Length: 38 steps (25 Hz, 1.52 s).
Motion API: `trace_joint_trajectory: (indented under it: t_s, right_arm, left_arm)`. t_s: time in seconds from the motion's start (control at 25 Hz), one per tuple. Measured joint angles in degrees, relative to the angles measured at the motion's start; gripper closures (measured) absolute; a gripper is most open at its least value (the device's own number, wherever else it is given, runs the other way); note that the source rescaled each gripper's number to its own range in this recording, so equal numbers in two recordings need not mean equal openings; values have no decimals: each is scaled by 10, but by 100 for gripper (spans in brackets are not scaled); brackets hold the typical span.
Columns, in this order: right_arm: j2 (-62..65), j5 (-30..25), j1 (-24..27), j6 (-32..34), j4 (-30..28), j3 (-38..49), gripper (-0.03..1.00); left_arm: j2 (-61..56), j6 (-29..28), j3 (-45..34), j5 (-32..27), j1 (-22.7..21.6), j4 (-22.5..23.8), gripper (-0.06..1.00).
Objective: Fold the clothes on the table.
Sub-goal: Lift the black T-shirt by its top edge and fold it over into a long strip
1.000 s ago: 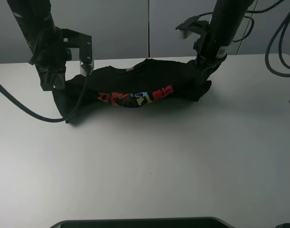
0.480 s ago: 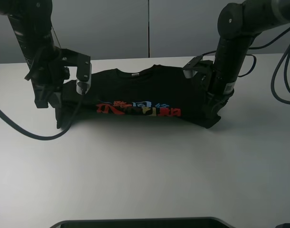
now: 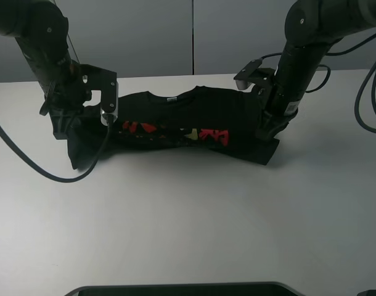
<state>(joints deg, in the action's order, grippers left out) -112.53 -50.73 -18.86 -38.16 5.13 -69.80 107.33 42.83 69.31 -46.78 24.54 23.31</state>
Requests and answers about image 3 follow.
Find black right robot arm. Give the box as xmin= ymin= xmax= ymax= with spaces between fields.
xmin=256 ymin=1 xmax=376 ymax=141

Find black printed t-shirt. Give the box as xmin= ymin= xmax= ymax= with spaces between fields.
xmin=66 ymin=85 xmax=280 ymax=170

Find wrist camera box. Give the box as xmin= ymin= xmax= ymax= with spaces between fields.
xmin=81 ymin=64 xmax=118 ymax=126
xmin=234 ymin=59 xmax=275 ymax=91

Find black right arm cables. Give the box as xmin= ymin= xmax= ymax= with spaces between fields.
xmin=304 ymin=24 xmax=376 ymax=135

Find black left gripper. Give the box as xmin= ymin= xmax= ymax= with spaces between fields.
xmin=38 ymin=61 xmax=91 ymax=140

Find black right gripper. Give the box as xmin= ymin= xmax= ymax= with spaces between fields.
xmin=255 ymin=73 xmax=301 ymax=141

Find black left camera cable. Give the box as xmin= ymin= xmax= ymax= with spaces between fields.
xmin=0 ymin=110 xmax=115 ymax=183

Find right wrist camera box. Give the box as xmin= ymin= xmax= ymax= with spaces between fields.
xmin=234 ymin=59 xmax=275 ymax=91

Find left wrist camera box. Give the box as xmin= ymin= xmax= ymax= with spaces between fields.
xmin=81 ymin=64 xmax=118 ymax=126

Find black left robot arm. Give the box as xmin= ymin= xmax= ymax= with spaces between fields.
xmin=0 ymin=1 xmax=89 ymax=139

